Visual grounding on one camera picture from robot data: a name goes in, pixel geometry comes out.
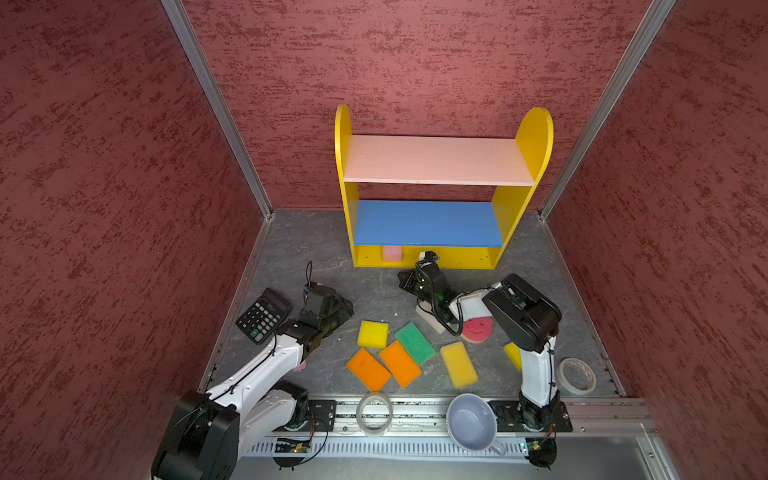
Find beige white sponge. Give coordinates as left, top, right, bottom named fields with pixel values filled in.
left=416, top=300, right=446, bottom=334

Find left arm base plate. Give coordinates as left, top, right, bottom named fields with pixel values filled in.
left=279, top=399, right=338, bottom=432

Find orange sponge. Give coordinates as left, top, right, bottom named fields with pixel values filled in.
left=379, top=341, right=422, bottom=389
left=346, top=348, right=392, bottom=392

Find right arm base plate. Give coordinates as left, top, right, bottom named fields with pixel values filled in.
left=489, top=400, right=574, bottom=435

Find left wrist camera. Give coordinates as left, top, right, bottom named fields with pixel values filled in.
left=304, top=281, right=337, bottom=316

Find beige masking tape roll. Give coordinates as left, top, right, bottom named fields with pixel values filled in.
left=556, top=357, right=597, bottom=396

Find clear tape roll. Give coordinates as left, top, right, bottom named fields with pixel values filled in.
left=355, top=392, right=394, bottom=438

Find orange sponge left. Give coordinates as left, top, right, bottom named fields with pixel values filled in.
left=346, top=348, right=392, bottom=392

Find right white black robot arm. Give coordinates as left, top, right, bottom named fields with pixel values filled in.
left=398, top=260, right=562, bottom=432

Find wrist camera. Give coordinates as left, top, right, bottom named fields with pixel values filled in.
left=416, top=251, right=440, bottom=267
left=304, top=281, right=337, bottom=316

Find aluminium front rail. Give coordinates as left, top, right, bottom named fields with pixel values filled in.
left=270, top=396, right=658, bottom=437

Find yellow sponge far right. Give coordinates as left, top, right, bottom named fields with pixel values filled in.
left=503, top=343, right=522, bottom=371

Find long yellow sponge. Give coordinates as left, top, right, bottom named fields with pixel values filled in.
left=440, top=342, right=479, bottom=389

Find small yellow square sponge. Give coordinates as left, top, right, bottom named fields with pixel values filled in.
left=357, top=320, right=389, bottom=349

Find green sponge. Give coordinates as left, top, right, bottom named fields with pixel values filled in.
left=395, top=322, right=436, bottom=366

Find black calculator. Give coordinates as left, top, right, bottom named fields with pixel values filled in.
left=235, top=288, right=291, bottom=345

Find round pink smiley sponge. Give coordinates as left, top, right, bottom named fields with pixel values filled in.
left=461, top=317, right=494, bottom=343

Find yellow shelf pink blue boards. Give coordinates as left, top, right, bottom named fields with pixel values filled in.
left=334, top=104, right=554, bottom=270

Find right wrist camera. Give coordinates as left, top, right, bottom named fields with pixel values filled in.
left=416, top=251, right=440, bottom=267

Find orange sponge right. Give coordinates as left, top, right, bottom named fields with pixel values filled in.
left=379, top=341, right=422, bottom=389

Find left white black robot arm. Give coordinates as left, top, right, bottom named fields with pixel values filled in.
left=151, top=281, right=354, bottom=479

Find lavender mug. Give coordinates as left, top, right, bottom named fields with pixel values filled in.
left=446, top=393, right=508, bottom=456

